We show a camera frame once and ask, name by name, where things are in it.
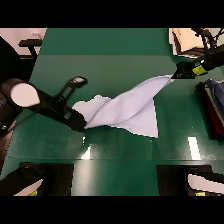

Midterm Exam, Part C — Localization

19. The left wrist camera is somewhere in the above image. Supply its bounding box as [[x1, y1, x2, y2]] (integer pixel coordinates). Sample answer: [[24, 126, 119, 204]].
[[57, 76, 89, 102]]

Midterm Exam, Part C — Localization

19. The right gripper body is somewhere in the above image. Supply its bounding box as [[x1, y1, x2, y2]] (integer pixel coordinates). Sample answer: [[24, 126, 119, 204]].
[[171, 60, 198, 80]]

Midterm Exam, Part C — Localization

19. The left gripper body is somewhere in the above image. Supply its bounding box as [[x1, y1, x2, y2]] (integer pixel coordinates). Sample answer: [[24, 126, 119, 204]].
[[61, 106, 89, 133]]

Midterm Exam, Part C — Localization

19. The brown garment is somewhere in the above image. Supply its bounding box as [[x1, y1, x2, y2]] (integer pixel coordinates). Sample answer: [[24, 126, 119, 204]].
[[173, 48, 205, 59]]

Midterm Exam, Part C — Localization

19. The blue garment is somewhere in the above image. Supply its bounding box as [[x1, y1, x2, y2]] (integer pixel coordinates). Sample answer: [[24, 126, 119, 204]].
[[203, 79, 224, 125]]

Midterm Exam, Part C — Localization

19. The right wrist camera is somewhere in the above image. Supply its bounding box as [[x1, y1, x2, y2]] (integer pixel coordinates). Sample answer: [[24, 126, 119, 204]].
[[191, 27, 217, 56]]

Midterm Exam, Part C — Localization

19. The white shirt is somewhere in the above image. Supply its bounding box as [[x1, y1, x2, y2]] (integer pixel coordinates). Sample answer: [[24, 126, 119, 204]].
[[71, 74, 175, 139]]

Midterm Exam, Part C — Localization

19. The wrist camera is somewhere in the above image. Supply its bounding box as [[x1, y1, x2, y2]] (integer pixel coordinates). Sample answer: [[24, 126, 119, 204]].
[[191, 27, 217, 56], [57, 76, 89, 102]]

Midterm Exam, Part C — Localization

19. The red garment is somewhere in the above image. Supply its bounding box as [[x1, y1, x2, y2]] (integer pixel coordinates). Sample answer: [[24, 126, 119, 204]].
[[203, 93, 224, 136]]

